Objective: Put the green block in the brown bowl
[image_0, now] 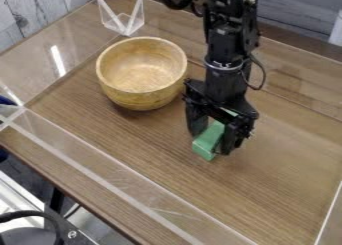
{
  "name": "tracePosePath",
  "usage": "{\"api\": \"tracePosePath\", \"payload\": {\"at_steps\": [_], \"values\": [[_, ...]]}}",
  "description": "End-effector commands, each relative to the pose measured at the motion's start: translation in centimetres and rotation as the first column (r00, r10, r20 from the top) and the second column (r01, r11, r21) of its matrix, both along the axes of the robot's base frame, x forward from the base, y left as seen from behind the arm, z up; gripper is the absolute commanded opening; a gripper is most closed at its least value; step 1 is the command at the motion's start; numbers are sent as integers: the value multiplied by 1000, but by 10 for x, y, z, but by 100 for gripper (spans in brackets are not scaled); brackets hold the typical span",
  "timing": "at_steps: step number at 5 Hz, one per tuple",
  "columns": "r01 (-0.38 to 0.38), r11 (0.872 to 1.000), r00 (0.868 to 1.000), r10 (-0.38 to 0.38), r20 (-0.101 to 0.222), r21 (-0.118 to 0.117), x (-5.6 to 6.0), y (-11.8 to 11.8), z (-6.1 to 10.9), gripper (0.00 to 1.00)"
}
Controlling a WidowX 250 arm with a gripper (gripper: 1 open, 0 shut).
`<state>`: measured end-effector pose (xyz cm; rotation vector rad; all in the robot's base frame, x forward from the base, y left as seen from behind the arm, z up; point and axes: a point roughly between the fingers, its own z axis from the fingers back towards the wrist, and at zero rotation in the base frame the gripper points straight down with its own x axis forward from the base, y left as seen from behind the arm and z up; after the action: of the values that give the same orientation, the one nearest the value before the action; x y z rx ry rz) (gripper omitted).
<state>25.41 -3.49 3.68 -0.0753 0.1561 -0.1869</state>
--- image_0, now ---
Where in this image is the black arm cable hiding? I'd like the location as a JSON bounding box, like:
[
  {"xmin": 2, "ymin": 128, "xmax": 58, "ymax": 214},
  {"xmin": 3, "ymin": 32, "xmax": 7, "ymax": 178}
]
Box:
[{"xmin": 240, "ymin": 53, "xmax": 268, "ymax": 91}]

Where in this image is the black metal base plate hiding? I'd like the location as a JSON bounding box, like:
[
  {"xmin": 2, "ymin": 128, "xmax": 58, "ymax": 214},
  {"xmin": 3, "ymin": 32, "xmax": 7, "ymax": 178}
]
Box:
[{"xmin": 45, "ymin": 208, "xmax": 99, "ymax": 245}]

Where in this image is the clear acrylic front wall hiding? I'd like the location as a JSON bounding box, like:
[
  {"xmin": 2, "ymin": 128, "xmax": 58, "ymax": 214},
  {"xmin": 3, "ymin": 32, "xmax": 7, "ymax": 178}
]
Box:
[{"xmin": 0, "ymin": 95, "xmax": 257, "ymax": 245}]

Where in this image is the green rectangular block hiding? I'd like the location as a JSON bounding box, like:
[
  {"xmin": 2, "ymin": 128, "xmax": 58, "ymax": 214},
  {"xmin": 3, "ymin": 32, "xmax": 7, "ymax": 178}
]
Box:
[{"xmin": 192, "ymin": 110, "xmax": 238, "ymax": 161}]

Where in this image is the light wooden bowl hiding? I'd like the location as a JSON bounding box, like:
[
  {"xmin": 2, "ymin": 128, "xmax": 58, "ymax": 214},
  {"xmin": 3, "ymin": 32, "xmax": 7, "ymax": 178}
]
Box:
[{"xmin": 97, "ymin": 36, "xmax": 189, "ymax": 111}]

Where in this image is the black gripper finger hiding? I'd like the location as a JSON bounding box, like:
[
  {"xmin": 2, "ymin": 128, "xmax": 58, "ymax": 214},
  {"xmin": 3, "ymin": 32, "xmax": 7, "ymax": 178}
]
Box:
[
  {"xmin": 186, "ymin": 103, "xmax": 209, "ymax": 136},
  {"xmin": 220, "ymin": 119, "xmax": 254, "ymax": 155}
]

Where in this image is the black table leg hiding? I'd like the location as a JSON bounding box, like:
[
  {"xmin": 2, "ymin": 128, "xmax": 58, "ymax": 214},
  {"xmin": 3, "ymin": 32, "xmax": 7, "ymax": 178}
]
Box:
[{"xmin": 50, "ymin": 188, "xmax": 66, "ymax": 213}]

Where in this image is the clear acrylic corner bracket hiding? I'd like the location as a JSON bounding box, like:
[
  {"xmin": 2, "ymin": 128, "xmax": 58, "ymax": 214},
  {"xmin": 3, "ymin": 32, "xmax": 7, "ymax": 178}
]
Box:
[{"xmin": 97, "ymin": 0, "xmax": 145, "ymax": 37}]

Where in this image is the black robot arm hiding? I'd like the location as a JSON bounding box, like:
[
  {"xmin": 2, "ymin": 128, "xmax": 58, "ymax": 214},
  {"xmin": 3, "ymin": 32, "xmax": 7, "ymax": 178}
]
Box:
[{"xmin": 161, "ymin": 0, "xmax": 262, "ymax": 160}]

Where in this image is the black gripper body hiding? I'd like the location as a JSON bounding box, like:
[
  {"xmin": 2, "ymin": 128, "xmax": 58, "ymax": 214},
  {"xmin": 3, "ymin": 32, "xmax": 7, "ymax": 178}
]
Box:
[{"xmin": 184, "ymin": 69, "xmax": 260, "ymax": 123}]

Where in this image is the black cable loop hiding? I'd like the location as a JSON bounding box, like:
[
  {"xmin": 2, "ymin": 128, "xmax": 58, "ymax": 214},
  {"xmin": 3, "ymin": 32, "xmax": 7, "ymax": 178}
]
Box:
[{"xmin": 0, "ymin": 210, "xmax": 65, "ymax": 245}]

